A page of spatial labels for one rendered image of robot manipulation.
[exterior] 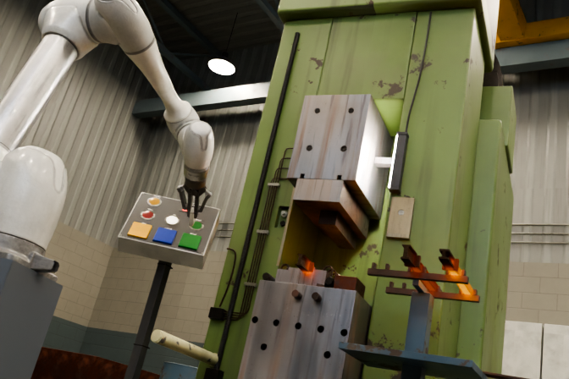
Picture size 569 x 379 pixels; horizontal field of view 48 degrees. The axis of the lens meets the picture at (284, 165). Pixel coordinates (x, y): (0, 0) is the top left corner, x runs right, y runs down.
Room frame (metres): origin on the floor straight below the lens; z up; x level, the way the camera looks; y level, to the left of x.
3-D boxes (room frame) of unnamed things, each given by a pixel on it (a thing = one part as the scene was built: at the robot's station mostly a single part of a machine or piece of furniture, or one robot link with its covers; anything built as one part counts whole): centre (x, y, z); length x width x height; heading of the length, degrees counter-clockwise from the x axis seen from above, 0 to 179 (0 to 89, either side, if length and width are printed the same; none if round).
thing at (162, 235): (2.41, 0.39, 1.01); 0.07 x 0.05 x 0.07; 88
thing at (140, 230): (2.41, 0.49, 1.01); 0.07 x 0.05 x 0.07; 88
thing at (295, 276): (2.55, -0.25, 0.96); 0.42 x 0.20 x 0.09; 153
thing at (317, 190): (2.55, -0.25, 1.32); 0.42 x 0.20 x 0.10; 153
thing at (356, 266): (2.81, -0.43, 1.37); 0.41 x 0.10 x 0.91; 63
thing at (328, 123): (2.53, -0.28, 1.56); 0.42 x 0.39 x 0.40; 153
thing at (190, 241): (2.41, 0.29, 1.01); 0.07 x 0.05 x 0.07; 88
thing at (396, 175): (2.34, -0.46, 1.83); 0.07 x 0.04 x 0.90; 63
